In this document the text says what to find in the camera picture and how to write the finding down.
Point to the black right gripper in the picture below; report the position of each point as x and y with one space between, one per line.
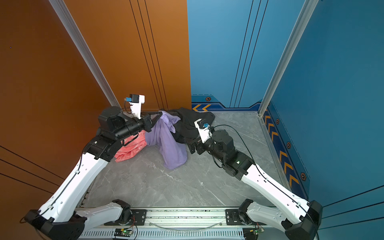
192 144

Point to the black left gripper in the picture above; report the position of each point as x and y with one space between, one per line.
146 122

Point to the purple cloth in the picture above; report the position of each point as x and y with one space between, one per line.
161 135

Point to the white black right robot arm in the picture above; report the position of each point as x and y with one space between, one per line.
298 218

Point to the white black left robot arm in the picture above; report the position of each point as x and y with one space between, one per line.
57 218

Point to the dark grey cloth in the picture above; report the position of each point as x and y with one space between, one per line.
185 127

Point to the pink red cloth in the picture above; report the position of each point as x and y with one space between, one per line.
134 146

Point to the circuit board right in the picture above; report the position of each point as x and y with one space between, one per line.
252 234

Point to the green circuit board left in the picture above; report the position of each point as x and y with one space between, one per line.
123 233

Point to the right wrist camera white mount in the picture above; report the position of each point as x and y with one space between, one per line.
203 128

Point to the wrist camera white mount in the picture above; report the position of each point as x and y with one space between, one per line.
203 128
135 102

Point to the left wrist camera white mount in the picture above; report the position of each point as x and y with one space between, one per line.
135 102

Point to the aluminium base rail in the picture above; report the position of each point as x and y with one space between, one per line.
191 223

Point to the aluminium corner post left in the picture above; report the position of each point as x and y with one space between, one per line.
75 34

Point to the aluminium corner post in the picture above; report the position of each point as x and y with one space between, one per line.
75 34
292 43

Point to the aluminium corner post right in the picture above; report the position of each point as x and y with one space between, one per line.
292 43

